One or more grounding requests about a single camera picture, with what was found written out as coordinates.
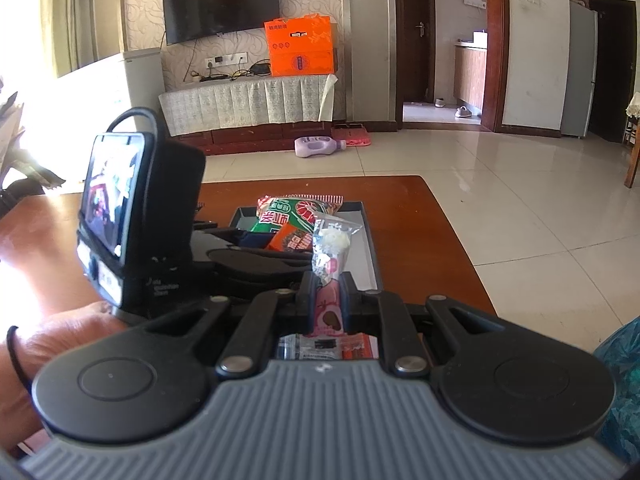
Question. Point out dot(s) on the white chest freezer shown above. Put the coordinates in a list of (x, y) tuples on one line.
[(84, 102)]

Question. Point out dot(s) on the orange gift box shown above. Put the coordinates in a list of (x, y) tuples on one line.
[(300, 46)]

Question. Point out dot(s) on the wooden kitchen counter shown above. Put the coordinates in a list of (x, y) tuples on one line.
[(470, 76)]

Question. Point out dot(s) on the stack of papers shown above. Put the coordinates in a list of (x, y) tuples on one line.
[(21, 175)]

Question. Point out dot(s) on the grey slipper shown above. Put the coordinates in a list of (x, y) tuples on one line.
[(463, 113)]

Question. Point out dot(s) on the orange snack packet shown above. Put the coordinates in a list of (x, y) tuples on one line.
[(291, 239)]

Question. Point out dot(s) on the dark wooden door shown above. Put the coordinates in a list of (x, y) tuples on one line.
[(417, 51)]

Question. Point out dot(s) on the purple detergent bottle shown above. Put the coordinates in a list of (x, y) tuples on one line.
[(308, 146)]

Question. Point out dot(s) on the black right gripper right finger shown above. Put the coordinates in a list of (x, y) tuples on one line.
[(385, 316)]

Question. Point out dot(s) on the teal patterned cloth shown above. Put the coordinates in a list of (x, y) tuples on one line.
[(620, 353)]

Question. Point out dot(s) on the lace covered dining table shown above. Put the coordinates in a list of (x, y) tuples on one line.
[(631, 138)]

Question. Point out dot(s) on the dark red TV cabinet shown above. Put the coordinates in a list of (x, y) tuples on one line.
[(254, 139)]

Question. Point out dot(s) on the black router box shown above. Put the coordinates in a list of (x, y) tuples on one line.
[(261, 67)]

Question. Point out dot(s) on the green shrimp chips bag in tray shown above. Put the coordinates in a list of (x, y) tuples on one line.
[(300, 211)]

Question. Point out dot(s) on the black wall television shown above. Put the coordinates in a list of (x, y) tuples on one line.
[(187, 20)]

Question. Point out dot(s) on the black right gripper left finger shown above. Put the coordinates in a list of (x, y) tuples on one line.
[(269, 316)]

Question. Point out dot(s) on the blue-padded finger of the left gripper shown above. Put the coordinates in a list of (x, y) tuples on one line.
[(249, 239)]

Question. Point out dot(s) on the left hand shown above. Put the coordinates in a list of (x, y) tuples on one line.
[(25, 351)]

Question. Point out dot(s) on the pink white snack packet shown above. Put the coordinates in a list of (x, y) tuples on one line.
[(329, 340)]

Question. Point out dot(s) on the white lace table cloth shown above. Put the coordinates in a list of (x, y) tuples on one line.
[(248, 101)]

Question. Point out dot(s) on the grey shallow tray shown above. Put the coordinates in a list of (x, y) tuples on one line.
[(361, 259)]

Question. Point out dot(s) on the white wall power strip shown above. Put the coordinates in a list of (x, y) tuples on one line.
[(234, 59)]

